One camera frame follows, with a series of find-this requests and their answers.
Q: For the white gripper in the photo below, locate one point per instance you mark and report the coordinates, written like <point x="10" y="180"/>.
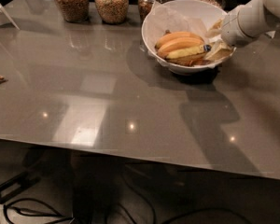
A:
<point x="232" y="29"/>

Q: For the yellow banana with blue sticker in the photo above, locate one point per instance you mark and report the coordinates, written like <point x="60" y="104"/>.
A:
<point x="191" y="51"/>

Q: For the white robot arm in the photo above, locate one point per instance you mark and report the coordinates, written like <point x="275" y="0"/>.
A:
<point x="243" y="25"/>

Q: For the bottom brown banana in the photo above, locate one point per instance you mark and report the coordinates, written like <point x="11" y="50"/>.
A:
<point x="189" y="61"/>

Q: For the white ceramic bowl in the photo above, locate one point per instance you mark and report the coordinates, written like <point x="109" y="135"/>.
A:
<point x="187" y="71"/>

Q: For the middle orange banana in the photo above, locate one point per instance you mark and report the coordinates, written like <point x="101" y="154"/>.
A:
<point x="177" y="43"/>

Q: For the orange banana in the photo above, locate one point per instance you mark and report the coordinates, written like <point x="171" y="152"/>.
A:
<point x="171" y="36"/>
<point x="177" y="43"/>

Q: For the upper orange banana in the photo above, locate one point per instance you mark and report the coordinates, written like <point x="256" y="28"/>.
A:
<point x="171" y="36"/>

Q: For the white paper liner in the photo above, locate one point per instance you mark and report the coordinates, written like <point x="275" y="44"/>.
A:
<point x="176" y="16"/>

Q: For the glass jar of grains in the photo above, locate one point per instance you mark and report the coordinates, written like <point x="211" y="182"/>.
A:
<point x="112" y="11"/>
<point x="73" y="10"/>

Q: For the left glass jar of grains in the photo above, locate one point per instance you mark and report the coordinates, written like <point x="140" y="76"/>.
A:
<point x="73" y="10"/>

